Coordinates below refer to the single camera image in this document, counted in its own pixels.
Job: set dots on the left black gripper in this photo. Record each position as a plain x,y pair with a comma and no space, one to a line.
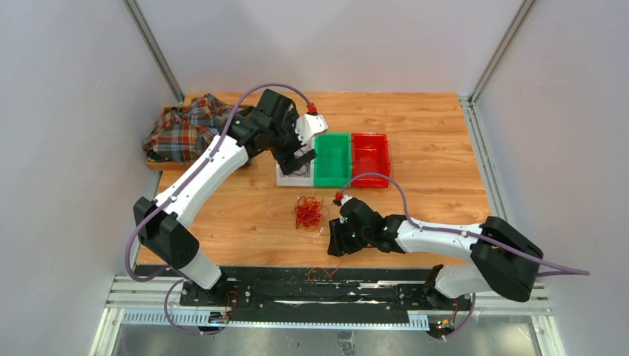
289,162

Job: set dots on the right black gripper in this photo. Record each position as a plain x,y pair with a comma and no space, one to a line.
339,245

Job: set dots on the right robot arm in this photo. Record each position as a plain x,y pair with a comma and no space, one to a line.
495,256

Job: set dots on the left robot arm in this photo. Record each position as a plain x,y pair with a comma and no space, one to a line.
162,223

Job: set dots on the white plastic bin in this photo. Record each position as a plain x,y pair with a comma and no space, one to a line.
306,180

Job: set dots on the green plastic bin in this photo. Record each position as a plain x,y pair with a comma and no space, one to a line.
333,164

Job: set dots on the red plastic bin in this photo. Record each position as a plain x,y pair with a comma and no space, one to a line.
370,154

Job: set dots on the plaid shirt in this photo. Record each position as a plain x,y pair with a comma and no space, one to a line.
191,132

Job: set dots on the wooden tray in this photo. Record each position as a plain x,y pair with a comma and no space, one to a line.
157,164

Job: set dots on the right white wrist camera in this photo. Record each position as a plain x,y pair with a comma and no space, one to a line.
341,199

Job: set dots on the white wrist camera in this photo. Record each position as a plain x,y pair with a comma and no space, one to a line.
309,126
341,199

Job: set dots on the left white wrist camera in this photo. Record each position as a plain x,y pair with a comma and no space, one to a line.
309,126

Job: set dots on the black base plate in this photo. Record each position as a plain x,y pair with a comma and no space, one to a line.
240,284

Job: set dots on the aluminium frame rail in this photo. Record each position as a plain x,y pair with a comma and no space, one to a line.
156,303

